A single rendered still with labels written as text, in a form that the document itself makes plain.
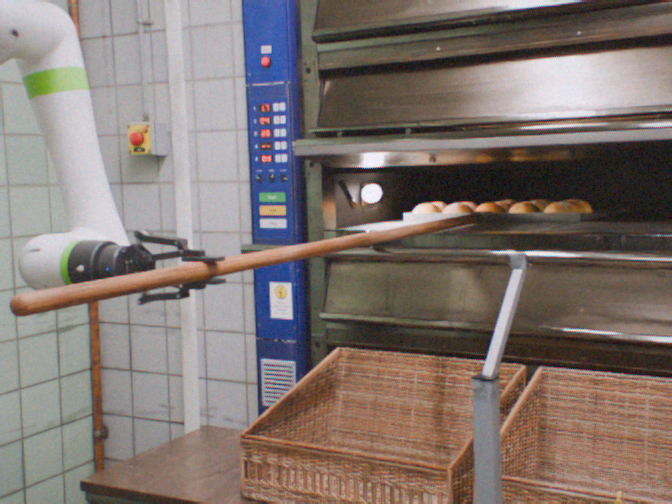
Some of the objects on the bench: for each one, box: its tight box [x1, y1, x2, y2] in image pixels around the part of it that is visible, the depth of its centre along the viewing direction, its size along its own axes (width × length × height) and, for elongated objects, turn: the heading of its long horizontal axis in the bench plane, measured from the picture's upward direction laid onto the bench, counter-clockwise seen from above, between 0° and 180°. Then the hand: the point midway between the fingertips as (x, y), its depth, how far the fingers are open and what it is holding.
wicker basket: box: [238, 347, 526, 504], centre depth 224 cm, size 49×56×28 cm
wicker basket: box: [473, 366, 672, 504], centre depth 195 cm, size 49×56×28 cm
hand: (204, 269), depth 154 cm, fingers closed on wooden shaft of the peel, 3 cm apart
